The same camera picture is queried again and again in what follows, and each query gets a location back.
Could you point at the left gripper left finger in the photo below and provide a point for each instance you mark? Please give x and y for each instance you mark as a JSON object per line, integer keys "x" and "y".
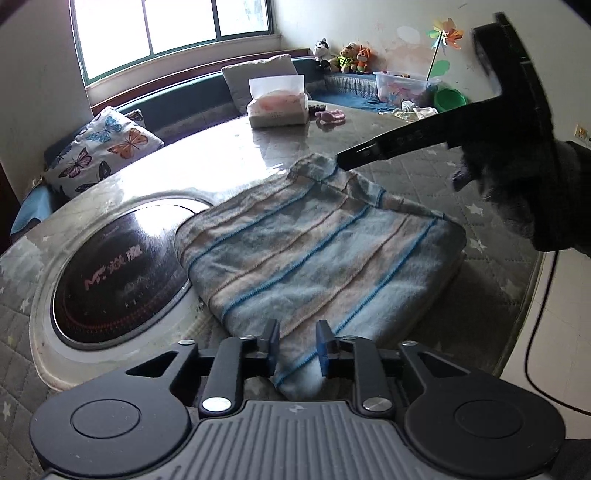
{"x": 261, "y": 351}

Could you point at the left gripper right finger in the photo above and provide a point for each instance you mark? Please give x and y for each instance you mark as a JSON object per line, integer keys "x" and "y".
{"x": 335, "y": 355}

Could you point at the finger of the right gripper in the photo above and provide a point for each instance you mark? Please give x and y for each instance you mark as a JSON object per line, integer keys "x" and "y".
{"x": 448, "y": 127}

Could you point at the blue striped knit garment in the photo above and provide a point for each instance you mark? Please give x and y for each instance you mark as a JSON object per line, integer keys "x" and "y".
{"x": 318, "y": 243}

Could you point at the green plastic basin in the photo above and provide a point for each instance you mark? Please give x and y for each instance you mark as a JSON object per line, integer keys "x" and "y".
{"x": 446, "y": 99}

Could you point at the clear plastic storage box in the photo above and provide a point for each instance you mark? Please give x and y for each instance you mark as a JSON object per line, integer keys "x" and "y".
{"x": 394, "y": 89}

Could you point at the colourful paper pinwheel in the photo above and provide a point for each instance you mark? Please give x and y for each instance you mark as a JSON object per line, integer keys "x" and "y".
{"x": 445, "y": 34}

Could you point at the orange plush toy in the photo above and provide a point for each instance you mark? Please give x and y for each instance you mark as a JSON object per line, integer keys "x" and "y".
{"x": 362, "y": 65}

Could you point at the pink hair clip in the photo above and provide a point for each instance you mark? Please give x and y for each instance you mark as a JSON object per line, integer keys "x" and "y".
{"x": 330, "y": 117}

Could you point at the yellow plush toy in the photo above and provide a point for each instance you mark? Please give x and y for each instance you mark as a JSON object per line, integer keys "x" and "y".
{"x": 347, "y": 58}

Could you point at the black white plush toy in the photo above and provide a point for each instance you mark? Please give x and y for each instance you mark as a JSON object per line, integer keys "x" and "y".
{"x": 326, "y": 62}

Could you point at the round black induction cooktop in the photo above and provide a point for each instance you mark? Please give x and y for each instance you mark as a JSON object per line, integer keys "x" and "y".
{"x": 114, "y": 293}

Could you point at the pink tissue box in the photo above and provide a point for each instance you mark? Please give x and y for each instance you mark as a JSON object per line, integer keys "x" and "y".
{"x": 277, "y": 101}

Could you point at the beige cushion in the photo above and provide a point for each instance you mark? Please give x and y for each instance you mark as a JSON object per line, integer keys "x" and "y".
{"x": 237, "y": 76}

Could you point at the butterfly print pillow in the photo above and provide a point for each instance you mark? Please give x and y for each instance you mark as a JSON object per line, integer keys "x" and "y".
{"x": 104, "y": 146}

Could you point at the blue bench sofa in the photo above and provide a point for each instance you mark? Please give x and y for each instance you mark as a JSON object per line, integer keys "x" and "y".
{"x": 187, "y": 107}

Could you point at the window with green frame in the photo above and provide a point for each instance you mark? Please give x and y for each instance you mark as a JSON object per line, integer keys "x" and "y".
{"x": 113, "y": 35}

